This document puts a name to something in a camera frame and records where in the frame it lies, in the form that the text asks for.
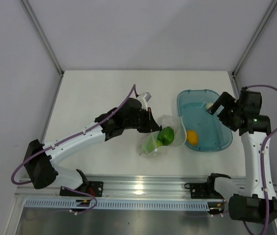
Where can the green bell pepper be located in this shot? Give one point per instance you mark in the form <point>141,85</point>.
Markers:
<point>166,136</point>

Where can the aluminium frame post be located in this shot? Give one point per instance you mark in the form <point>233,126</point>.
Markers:
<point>41,35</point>
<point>264,22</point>

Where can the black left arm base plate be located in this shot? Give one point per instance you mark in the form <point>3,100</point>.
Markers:
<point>94,188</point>

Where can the teal plastic tray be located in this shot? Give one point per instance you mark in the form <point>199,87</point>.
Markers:
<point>213,136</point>

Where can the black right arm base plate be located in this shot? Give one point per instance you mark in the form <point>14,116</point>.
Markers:
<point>202,191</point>

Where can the aluminium mounting rail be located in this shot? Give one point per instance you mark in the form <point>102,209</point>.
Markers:
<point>126,188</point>

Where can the light green gourd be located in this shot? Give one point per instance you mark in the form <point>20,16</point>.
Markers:
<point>149,145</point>

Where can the yellow lemon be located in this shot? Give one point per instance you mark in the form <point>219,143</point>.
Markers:
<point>192,137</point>

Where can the right aluminium frame post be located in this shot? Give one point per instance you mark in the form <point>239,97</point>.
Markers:
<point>264,22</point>

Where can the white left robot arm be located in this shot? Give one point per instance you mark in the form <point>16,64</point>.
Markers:
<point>42,159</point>

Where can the light green round squash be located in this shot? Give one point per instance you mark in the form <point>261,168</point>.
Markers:
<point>159,143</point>

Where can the left aluminium frame post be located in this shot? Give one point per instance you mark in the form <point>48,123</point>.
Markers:
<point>41,35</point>

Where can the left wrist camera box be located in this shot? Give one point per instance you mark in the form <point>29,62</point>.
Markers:
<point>144,97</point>

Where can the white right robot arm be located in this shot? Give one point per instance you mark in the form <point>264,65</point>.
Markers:
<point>257,201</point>

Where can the clear zip top bag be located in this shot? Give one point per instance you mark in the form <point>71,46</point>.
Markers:
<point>176,123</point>

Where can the slotted cable duct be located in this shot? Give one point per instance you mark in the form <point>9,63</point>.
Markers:
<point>200,206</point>

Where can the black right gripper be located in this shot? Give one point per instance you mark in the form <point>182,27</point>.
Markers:
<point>226,101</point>

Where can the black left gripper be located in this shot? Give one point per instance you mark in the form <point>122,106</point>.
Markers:
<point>150,125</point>

